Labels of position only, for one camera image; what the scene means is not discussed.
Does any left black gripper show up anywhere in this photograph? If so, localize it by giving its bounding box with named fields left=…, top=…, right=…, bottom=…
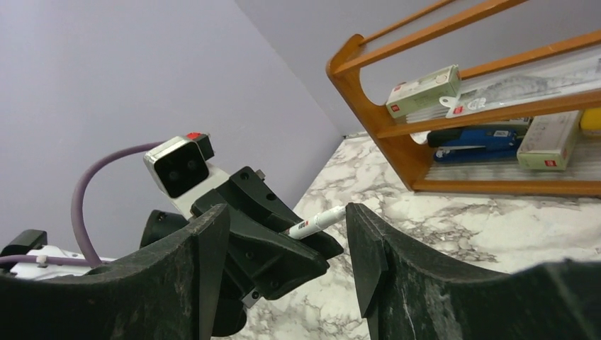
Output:
left=138, top=166, right=343, bottom=337

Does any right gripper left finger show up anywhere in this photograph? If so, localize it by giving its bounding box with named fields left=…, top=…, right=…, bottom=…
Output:
left=0, top=203, right=231, bottom=340

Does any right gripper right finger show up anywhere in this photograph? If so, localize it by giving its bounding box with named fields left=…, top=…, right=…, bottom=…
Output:
left=346, top=203, right=600, bottom=339

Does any white marker green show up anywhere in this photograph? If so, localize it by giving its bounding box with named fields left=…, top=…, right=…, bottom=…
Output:
left=282, top=205, right=346, bottom=239

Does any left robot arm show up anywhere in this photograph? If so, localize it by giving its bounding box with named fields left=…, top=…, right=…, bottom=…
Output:
left=1, top=167, right=345, bottom=339

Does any blue stapler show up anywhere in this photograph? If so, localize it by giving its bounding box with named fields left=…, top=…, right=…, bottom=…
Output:
left=427, top=127, right=524, bottom=163

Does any wooden shelf rack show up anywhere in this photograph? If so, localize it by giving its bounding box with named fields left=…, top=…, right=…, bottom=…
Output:
left=326, top=1, right=600, bottom=196

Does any green box upper shelf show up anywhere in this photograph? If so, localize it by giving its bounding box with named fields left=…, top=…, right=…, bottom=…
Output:
left=386, top=64, right=461, bottom=118

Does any green box shelf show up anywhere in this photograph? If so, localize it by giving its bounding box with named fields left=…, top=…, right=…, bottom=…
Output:
left=386, top=64, right=461, bottom=118
left=517, top=110, right=582, bottom=171

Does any green box lower shelf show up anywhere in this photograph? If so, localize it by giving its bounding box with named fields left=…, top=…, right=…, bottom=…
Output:
left=517, top=110, right=582, bottom=171

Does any yellow object on shelf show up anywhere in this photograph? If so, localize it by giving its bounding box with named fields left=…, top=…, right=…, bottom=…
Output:
left=580, top=108, right=601, bottom=138

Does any ruler set package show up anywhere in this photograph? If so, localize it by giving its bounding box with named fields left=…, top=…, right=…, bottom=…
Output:
left=439, top=44, right=601, bottom=119

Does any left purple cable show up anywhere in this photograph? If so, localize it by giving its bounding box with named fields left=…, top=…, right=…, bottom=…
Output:
left=0, top=141, right=164, bottom=269

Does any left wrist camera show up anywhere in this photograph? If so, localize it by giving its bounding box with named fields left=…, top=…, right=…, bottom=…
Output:
left=143, top=132, right=230, bottom=220

